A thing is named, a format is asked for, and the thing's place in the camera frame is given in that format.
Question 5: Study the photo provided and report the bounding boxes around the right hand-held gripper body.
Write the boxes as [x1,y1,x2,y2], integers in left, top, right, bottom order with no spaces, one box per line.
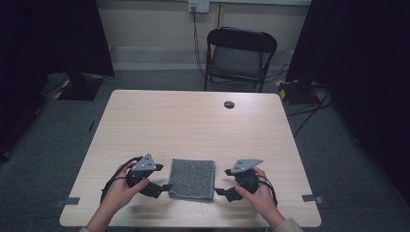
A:
[230,159,264,195]

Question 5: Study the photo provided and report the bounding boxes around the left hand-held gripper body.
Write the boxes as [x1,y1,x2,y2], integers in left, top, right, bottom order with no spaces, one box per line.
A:
[125,153,158,189]

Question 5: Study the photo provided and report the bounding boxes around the grey towel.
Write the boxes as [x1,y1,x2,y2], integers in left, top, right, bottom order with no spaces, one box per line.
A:
[167,158,217,203]

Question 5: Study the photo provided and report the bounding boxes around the person's right hand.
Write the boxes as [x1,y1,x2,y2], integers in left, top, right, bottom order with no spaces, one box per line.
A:
[234,166,284,224]

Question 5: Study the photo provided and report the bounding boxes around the person's left hand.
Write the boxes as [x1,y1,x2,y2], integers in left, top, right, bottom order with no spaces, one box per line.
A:
[102,160,151,216]

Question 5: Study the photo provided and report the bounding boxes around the grey tape strip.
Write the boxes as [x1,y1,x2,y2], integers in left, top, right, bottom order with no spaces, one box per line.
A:
[301,193,324,205]
[54,196,81,209]

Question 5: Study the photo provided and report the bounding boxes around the black stand base yellow stripes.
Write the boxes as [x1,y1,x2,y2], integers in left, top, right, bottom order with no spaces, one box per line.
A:
[275,78,322,105]
[52,72,105,102]

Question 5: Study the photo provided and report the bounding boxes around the black folding chair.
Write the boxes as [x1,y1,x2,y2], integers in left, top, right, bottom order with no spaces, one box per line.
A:
[203,26,278,94]

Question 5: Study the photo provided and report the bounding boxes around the dark curtain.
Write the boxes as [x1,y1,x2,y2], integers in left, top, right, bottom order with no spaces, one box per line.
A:
[284,0,410,207]
[0,0,116,162]

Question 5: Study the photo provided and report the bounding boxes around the right hand-held gripper cable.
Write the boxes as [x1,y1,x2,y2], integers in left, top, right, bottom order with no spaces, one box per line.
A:
[255,175,278,207]

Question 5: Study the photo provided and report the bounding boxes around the black floor cables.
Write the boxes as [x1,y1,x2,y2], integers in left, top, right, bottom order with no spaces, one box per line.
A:
[284,86,335,138]

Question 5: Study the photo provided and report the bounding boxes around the black wall cable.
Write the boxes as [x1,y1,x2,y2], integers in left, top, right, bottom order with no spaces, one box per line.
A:
[191,7,207,78]

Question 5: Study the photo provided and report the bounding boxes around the white wall socket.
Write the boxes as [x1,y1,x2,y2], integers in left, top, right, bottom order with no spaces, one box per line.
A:
[188,0,211,14]

